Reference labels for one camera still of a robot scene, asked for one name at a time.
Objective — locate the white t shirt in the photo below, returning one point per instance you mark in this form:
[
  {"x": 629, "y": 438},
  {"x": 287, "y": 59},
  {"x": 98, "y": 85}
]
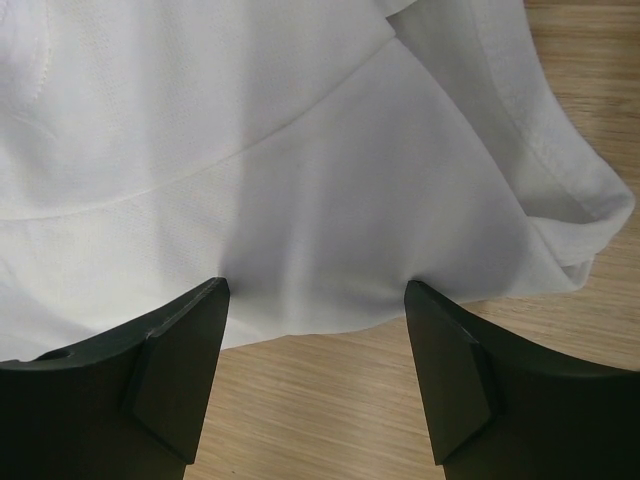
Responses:
[{"x": 316, "y": 154}]

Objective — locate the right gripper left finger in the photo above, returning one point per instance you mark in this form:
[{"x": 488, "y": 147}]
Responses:
[{"x": 128, "y": 403}]

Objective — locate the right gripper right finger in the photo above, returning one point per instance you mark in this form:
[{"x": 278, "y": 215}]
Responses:
[{"x": 499, "y": 406}]

